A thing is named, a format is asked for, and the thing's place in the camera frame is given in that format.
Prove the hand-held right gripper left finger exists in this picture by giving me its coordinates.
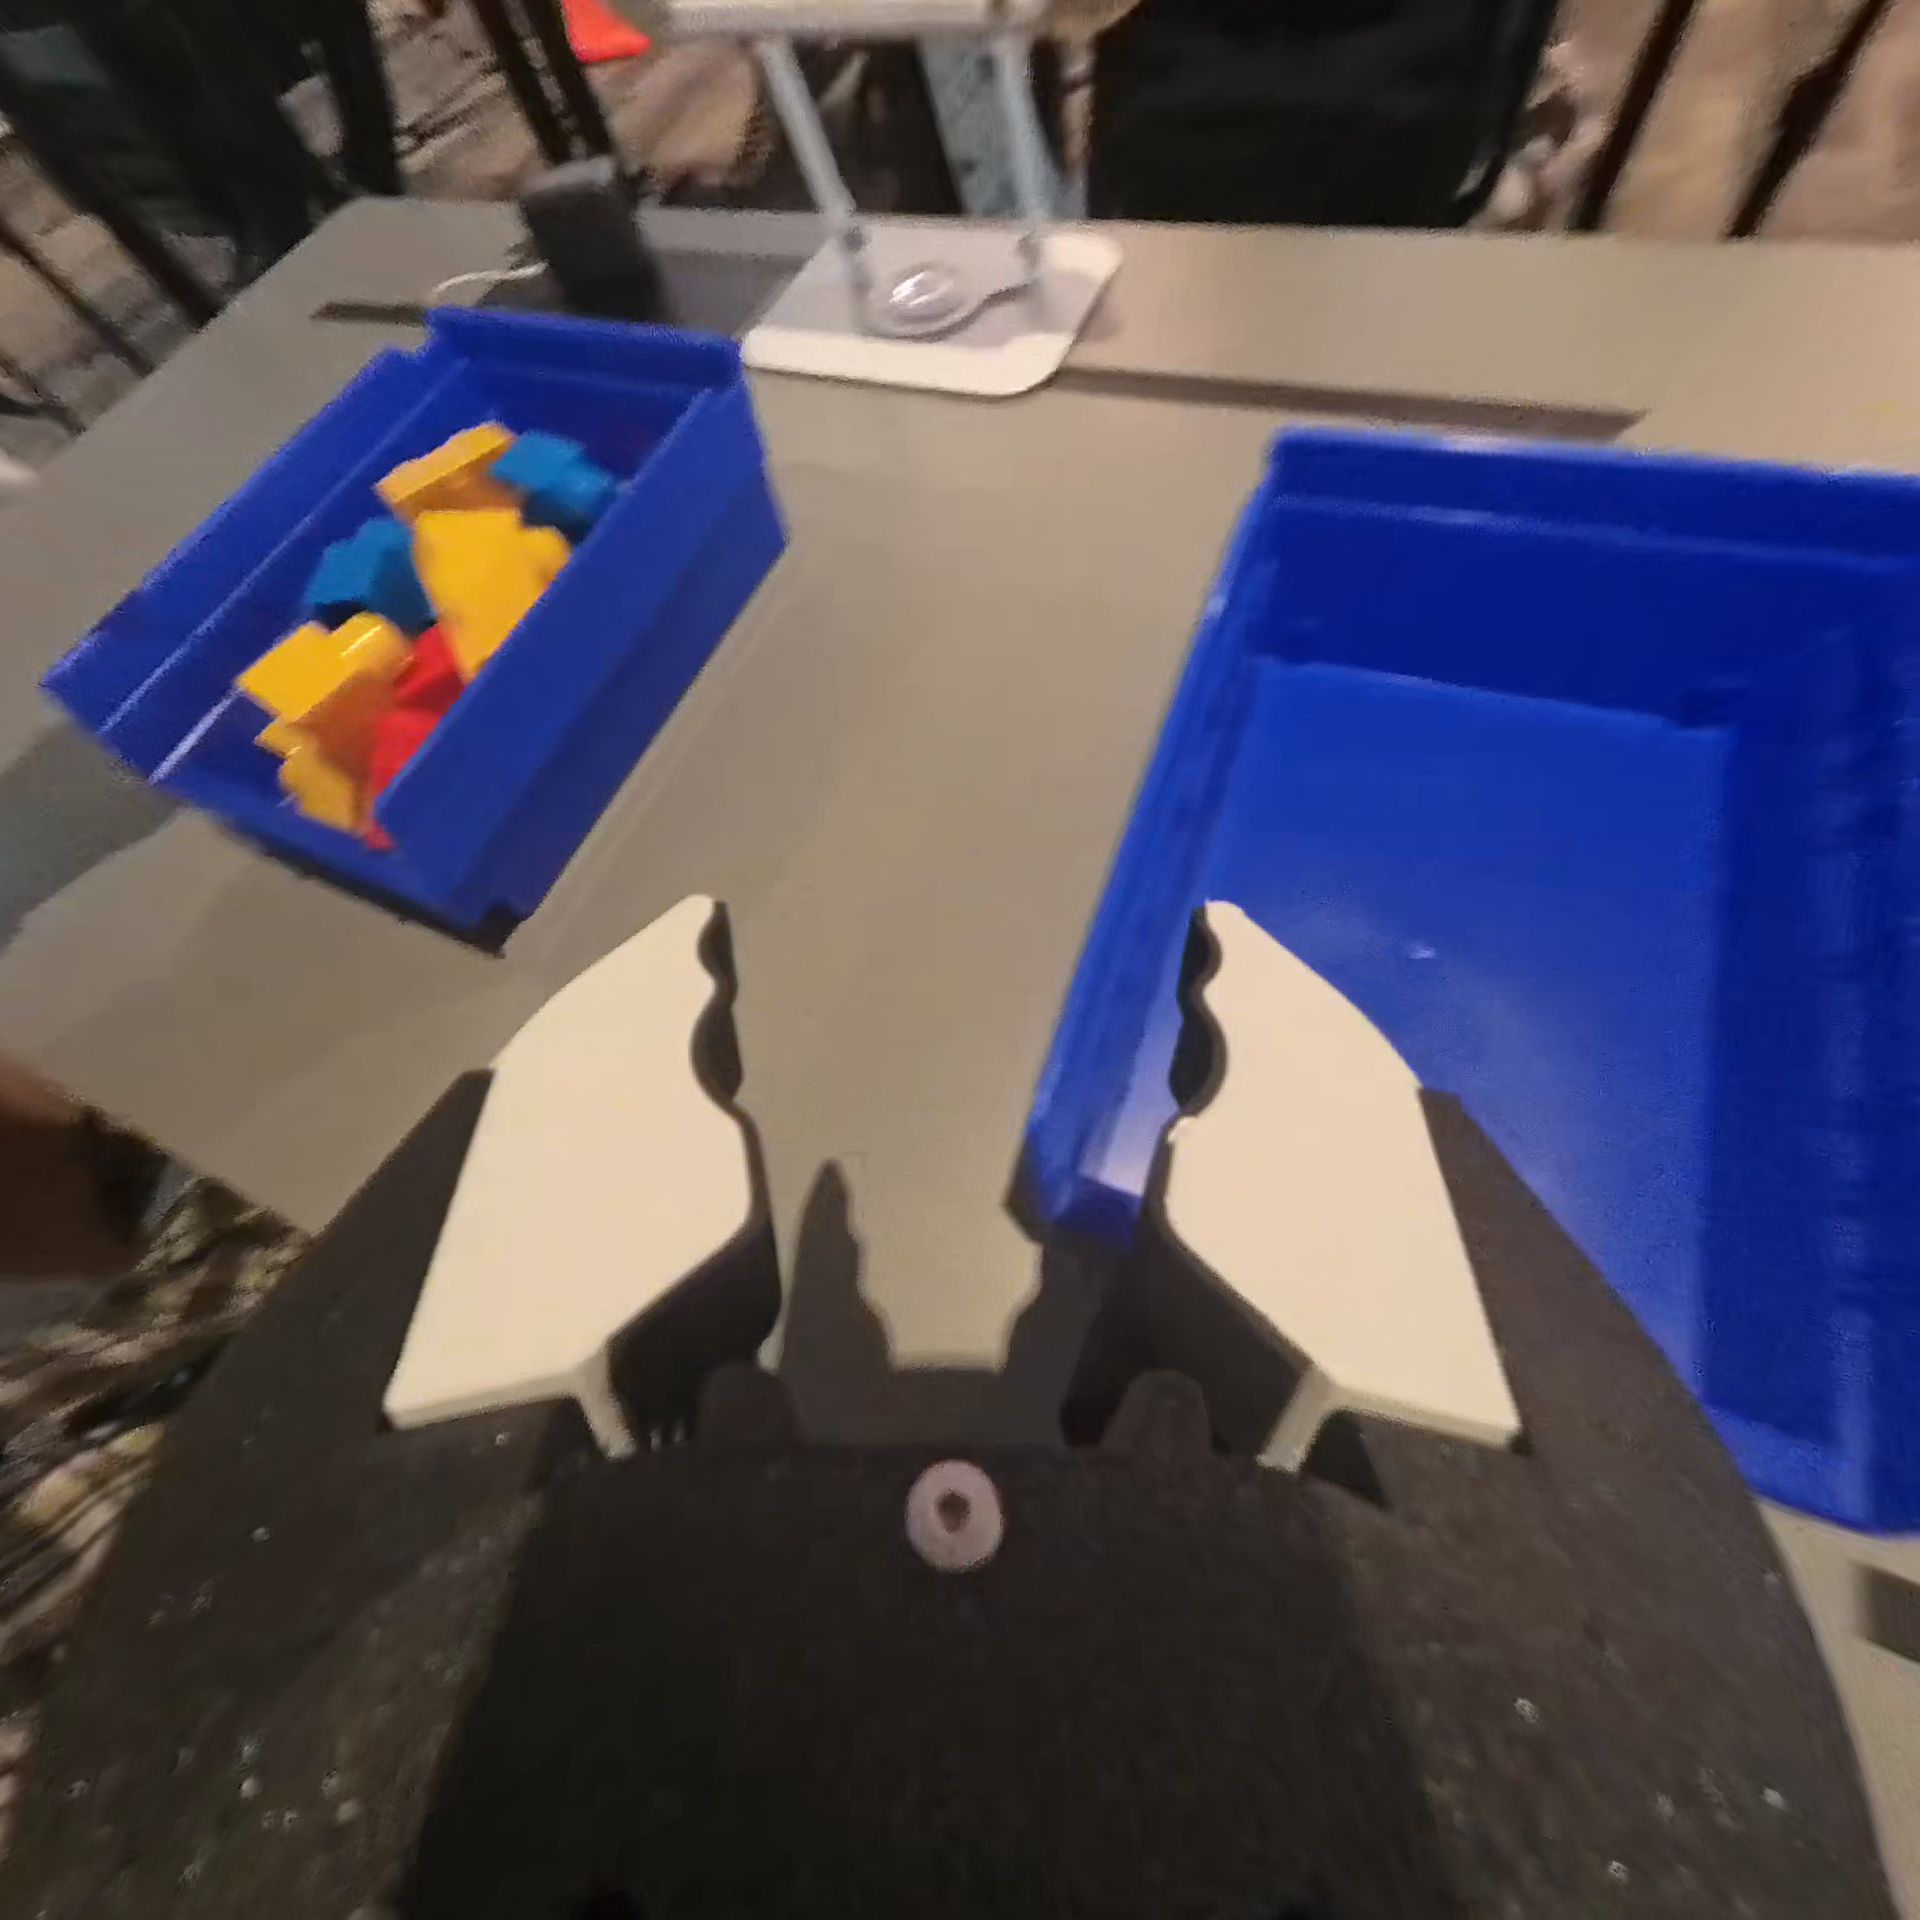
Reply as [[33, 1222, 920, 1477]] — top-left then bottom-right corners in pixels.
[[381, 895, 782, 1461]]

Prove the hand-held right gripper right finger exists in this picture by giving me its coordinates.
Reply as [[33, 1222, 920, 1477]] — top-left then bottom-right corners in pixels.
[[1148, 901, 1525, 1471]]

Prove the blue plastic bin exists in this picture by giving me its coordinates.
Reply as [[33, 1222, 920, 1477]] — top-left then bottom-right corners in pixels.
[[41, 305, 788, 952], [1007, 428, 1920, 1536]]

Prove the pile of coloured toy blocks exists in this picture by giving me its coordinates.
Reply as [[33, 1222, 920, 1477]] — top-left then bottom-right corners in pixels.
[[236, 422, 620, 848]]

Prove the person's left forearm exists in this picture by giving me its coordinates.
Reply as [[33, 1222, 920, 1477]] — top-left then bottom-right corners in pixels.
[[0, 1055, 324, 1800]]

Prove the dark grey box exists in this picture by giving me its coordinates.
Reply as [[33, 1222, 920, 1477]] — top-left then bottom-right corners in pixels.
[[516, 164, 662, 317]]

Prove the black high-back chair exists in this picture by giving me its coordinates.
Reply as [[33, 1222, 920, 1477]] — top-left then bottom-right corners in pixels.
[[1087, 0, 1561, 226]]

